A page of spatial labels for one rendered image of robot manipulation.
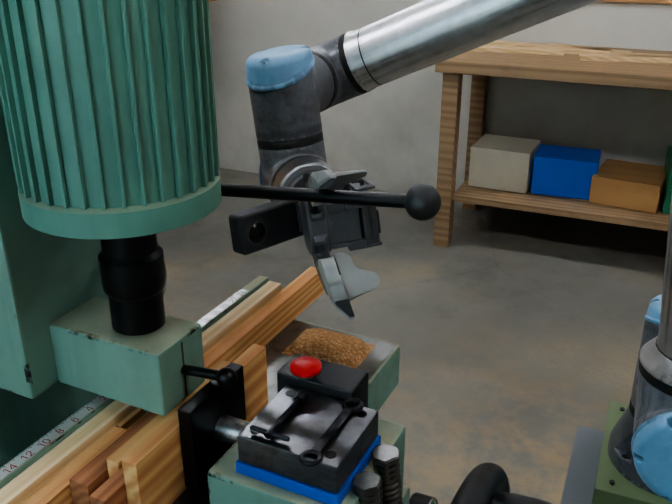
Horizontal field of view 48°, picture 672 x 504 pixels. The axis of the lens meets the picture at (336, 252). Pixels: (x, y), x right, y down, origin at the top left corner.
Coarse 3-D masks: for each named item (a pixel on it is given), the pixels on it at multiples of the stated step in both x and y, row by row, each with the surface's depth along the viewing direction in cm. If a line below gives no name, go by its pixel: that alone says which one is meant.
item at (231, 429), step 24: (216, 384) 72; (240, 384) 76; (192, 408) 69; (216, 408) 72; (240, 408) 77; (192, 432) 69; (216, 432) 73; (192, 456) 70; (216, 456) 74; (192, 480) 72
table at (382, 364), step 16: (288, 336) 99; (272, 352) 96; (384, 352) 96; (272, 368) 92; (368, 368) 92; (384, 368) 93; (272, 384) 89; (368, 384) 89; (384, 384) 94; (368, 400) 90; (384, 400) 96; (192, 496) 72; (208, 496) 72
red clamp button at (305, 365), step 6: (294, 360) 71; (300, 360) 71; (306, 360) 71; (312, 360) 71; (318, 360) 71; (294, 366) 70; (300, 366) 70; (306, 366) 70; (312, 366) 70; (318, 366) 70; (294, 372) 70; (300, 372) 69; (306, 372) 69; (312, 372) 70; (318, 372) 70
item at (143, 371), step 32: (64, 320) 76; (96, 320) 76; (64, 352) 76; (96, 352) 74; (128, 352) 71; (160, 352) 70; (192, 352) 75; (96, 384) 75; (128, 384) 73; (160, 384) 71; (192, 384) 76
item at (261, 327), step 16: (304, 272) 108; (288, 288) 103; (304, 288) 105; (320, 288) 110; (272, 304) 99; (288, 304) 101; (304, 304) 106; (256, 320) 95; (272, 320) 98; (288, 320) 102; (240, 336) 92; (256, 336) 95; (272, 336) 99; (208, 352) 88; (224, 352) 88; (240, 352) 92; (128, 416) 77; (112, 432) 75; (80, 464) 70; (64, 480) 68; (32, 496) 66; (48, 496) 66; (64, 496) 68
